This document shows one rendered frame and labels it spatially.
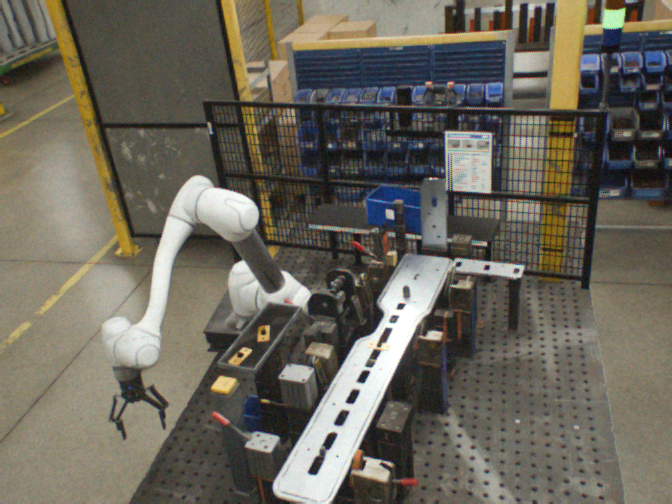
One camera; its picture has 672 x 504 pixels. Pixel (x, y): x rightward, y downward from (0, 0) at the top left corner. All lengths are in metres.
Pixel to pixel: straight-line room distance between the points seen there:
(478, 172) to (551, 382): 0.98
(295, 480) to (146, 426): 1.96
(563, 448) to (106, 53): 3.78
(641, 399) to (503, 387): 1.26
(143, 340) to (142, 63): 2.94
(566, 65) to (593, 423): 1.39
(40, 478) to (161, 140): 2.38
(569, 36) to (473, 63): 1.72
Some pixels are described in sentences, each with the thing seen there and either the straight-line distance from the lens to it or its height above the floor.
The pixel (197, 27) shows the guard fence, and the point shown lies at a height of 1.69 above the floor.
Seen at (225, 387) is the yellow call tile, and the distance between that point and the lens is 2.19.
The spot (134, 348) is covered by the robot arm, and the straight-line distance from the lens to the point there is 2.26.
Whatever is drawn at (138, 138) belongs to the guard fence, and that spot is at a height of 0.95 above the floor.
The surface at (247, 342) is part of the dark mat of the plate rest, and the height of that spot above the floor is 1.16.
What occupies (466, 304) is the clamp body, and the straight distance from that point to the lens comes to 2.77.
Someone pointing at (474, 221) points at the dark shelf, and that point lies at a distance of 3.23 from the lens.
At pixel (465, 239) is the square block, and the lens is 3.03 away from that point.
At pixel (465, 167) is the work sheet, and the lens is 3.18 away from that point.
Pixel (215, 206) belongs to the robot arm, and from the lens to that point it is 2.38.
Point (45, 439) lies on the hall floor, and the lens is 4.13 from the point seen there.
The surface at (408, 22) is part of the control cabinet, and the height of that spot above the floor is 0.64.
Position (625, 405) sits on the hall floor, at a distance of 3.86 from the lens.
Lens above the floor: 2.54
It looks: 30 degrees down
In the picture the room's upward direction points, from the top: 6 degrees counter-clockwise
